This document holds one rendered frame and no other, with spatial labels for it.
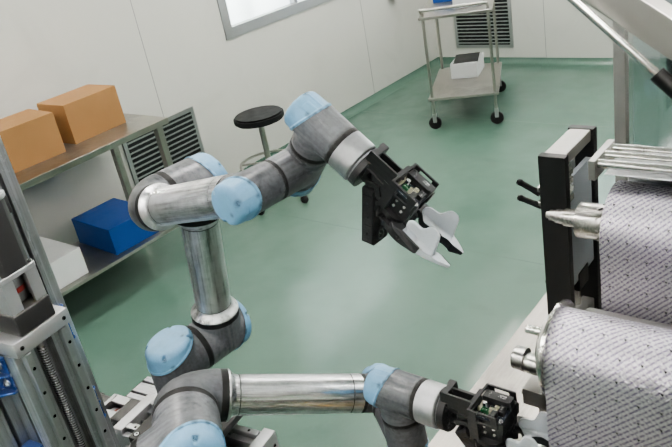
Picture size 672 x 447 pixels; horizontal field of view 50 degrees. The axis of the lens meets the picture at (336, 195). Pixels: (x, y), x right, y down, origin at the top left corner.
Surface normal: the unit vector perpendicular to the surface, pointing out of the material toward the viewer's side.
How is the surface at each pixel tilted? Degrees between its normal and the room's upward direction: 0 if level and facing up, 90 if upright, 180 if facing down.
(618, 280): 92
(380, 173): 90
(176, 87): 90
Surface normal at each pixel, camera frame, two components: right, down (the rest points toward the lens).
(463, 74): -0.37, 0.44
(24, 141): 0.75, 0.15
